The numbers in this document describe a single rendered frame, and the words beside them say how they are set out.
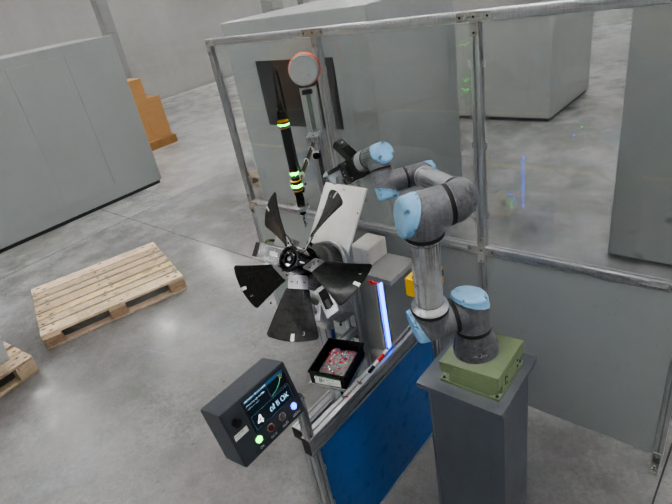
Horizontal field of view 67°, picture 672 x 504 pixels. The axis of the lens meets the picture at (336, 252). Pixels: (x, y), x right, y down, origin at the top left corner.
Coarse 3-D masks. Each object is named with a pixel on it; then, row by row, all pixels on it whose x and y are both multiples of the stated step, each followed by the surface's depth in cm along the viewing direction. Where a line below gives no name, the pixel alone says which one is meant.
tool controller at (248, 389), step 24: (264, 360) 162; (240, 384) 153; (264, 384) 151; (288, 384) 158; (216, 408) 145; (240, 408) 146; (264, 408) 151; (288, 408) 158; (216, 432) 148; (240, 432) 145; (264, 432) 151; (240, 456) 145
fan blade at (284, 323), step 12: (288, 288) 222; (288, 300) 221; (300, 300) 222; (276, 312) 220; (288, 312) 220; (300, 312) 220; (312, 312) 221; (276, 324) 219; (288, 324) 219; (300, 324) 219; (312, 324) 219; (276, 336) 219; (288, 336) 218; (300, 336) 218; (312, 336) 218
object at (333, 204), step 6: (330, 192) 228; (330, 198) 223; (336, 198) 216; (330, 204) 218; (336, 204) 213; (324, 210) 223; (330, 210) 215; (324, 216) 217; (318, 222) 221; (318, 228) 216; (312, 234) 220
